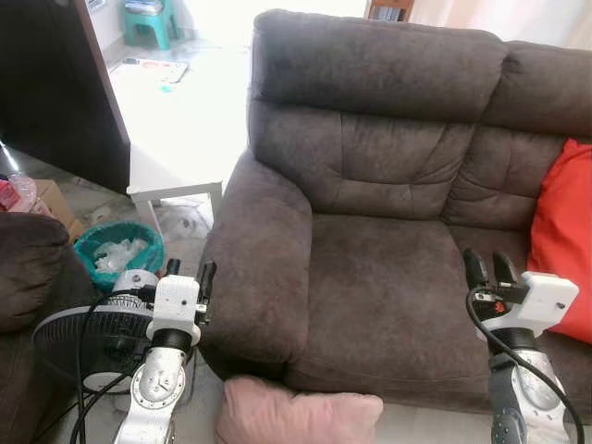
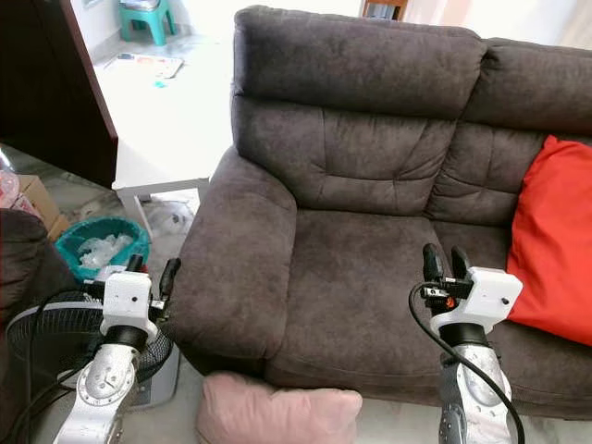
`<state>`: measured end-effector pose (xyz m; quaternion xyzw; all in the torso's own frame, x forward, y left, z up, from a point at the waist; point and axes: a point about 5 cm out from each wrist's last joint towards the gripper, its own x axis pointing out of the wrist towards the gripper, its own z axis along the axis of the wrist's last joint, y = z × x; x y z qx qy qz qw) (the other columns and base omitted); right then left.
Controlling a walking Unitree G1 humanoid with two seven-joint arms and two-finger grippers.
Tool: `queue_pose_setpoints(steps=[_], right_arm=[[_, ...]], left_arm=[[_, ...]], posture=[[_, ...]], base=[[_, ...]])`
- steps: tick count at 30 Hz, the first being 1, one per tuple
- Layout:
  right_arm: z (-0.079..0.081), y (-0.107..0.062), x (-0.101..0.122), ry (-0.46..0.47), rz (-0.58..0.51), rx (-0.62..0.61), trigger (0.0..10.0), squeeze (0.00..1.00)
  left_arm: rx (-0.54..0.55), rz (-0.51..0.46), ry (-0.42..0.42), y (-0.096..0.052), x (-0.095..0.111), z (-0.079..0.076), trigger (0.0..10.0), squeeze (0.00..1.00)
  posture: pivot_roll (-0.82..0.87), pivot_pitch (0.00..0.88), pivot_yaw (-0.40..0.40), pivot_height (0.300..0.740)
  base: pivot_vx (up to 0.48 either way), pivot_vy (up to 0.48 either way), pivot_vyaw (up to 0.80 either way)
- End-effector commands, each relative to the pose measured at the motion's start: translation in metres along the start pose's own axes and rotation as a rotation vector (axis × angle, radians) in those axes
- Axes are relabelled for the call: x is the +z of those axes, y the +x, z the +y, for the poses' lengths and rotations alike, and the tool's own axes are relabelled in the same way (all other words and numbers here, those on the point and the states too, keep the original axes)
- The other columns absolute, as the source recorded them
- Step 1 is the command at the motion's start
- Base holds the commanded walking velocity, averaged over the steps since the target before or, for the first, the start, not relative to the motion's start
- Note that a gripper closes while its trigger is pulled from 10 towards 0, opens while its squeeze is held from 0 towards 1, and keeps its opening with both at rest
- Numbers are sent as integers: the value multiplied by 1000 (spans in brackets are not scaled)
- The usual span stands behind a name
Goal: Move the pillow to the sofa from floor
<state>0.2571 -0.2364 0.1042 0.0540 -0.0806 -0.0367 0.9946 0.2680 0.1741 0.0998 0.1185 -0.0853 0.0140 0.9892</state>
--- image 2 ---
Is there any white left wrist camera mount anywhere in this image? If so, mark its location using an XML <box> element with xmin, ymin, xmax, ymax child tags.
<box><xmin>99</xmin><ymin>267</ymin><xmax>161</xmax><ymax>342</ymax></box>

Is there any printed floor mat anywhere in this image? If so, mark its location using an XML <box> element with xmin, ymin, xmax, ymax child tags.
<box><xmin>103</xmin><ymin>52</ymin><xmax>185</xmax><ymax>81</ymax></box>

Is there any brown fabric sofa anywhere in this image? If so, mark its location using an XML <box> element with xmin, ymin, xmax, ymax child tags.
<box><xmin>161</xmin><ymin>5</ymin><xmax>592</xmax><ymax>423</ymax></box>

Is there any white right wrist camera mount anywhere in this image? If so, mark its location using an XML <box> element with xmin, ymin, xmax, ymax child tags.
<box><xmin>438</xmin><ymin>265</ymin><xmax>524</xmax><ymax>327</ymax></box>

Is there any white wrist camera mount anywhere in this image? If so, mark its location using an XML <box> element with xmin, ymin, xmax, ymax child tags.
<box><xmin>438</xmin><ymin>265</ymin><xmax>524</xmax><ymax>327</ymax></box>
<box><xmin>99</xmin><ymin>267</ymin><xmax>161</xmax><ymax>342</ymax></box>

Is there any brown fabric armchair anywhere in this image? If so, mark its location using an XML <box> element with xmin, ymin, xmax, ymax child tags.
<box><xmin>0</xmin><ymin>207</ymin><xmax>77</xmax><ymax>444</ymax></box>

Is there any dark wooden cabinet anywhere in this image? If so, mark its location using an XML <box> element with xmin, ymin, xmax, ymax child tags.
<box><xmin>0</xmin><ymin>0</ymin><xmax>120</xmax><ymax>191</ymax></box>

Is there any cardboard box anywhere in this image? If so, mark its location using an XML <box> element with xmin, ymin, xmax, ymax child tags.
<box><xmin>18</xmin><ymin>173</ymin><xmax>71</xmax><ymax>242</ymax></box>

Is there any red pillow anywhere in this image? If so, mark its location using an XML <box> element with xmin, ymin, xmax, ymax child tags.
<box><xmin>505</xmin><ymin>135</ymin><xmax>592</xmax><ymax>349</ymax></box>

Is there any clear pink plastic bag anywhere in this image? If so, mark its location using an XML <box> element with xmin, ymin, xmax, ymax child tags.
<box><xmin>0</xmin><ymin>165</ymin><xmax>22</xmax><ymax>213</ymax></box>

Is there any teal waste bin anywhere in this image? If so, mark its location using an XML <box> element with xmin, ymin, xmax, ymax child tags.
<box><xmin>53</xmin><ymin>216</ymin><xmax>152</xmax><ymax>284</ymax></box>

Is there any teal plastic stool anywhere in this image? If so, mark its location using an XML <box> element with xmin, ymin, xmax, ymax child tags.
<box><xmin>117</xmin><ymin>0</ymin><xmax>178</xmax><ymax>48</ymax></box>

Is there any pink pillow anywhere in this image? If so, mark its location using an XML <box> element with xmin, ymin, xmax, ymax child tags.
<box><xmin>195</xmin><ymin>371</ymin><xmax>364</xmax><ymax>444</ymax></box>

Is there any white low table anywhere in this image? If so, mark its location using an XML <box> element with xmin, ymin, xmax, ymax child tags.
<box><xmin>94</xmin><ymin>39</ymin><xmax>239</xmax><ymax>240</ymax></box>

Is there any black floor fan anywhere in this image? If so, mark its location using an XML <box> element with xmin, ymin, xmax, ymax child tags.
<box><xmin>6</xmin><ymin>274</ymin><xmax>182</xmax><ymax>410</ymax></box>

